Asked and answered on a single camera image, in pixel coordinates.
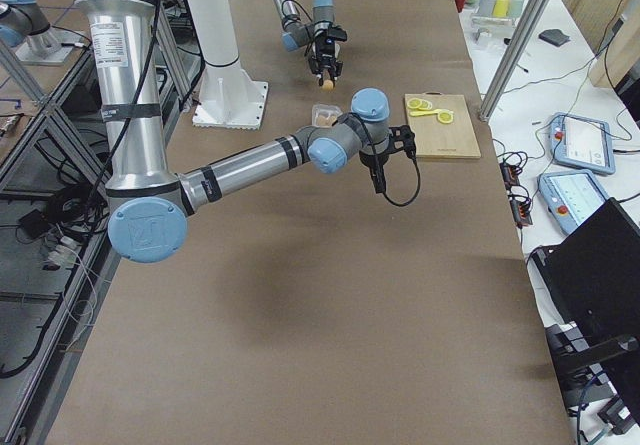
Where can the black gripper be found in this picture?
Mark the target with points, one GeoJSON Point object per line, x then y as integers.
{"type": "Point", "coordinates": [372, 161]}
{"type": "Point", "coordinates": [325, 53]}

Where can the brown egg from bowl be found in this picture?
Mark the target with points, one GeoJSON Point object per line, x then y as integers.
{"type": "Point", "coordinates": [327, 84]}

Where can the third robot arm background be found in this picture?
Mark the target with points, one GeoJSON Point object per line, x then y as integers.
{"type": "Point", "coordinates": [26, 29]}

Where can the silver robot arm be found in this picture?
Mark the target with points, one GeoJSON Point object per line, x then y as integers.
{"type": "Point", "coordinates": [300, 15]}
{"type": "Point", "coordinates": [148, 203]}

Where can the clear plastic egg box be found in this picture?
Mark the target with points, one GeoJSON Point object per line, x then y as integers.
{"type": "Point", "coordinates": [324, 110]}

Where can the brown egg near box cell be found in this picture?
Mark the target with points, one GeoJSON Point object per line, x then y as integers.
{"type": "Point", "coordinates": [323, 122]}

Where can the wooden cutting board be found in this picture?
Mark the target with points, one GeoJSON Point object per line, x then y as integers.
{"type": "Point", "coordinates": [435, 140]}

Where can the yellow plastic knife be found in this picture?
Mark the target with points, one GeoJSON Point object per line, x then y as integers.
{"type": "Point", "coordinates": [416, 113]}

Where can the lemon slice near knife tip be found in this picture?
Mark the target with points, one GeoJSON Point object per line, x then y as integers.
{"type": "Point", "coordinates": [445, 116]}

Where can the yellow cup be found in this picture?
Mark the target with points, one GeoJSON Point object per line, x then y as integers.
{"type": "Point", "coordinates": [500, 9]}

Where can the near teach pendant tablet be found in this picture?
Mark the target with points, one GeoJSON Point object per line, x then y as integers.
{"type": "Point", "coordinates": [571, 196]}

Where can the teach pendant tablet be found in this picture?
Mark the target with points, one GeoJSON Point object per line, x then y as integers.
{"type": "Point", "coordinates": [581, 142]}
{"type": "Point", "coordinates": [571, 196]}

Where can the far teach pendant tablet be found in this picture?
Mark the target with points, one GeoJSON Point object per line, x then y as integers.
{"type": "Point", "coordinates": [581, 142]}

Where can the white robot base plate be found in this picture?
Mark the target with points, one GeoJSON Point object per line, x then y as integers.
{"type": "Point", "coordinates": [229, 98]}

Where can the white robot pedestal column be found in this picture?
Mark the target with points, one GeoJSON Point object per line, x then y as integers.
{"type": "Point", "coordinates": [215, 31]}

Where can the aluminium frame post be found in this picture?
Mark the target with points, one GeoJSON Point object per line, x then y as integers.
{"type": "Point", "coordinates": [522, 34]}

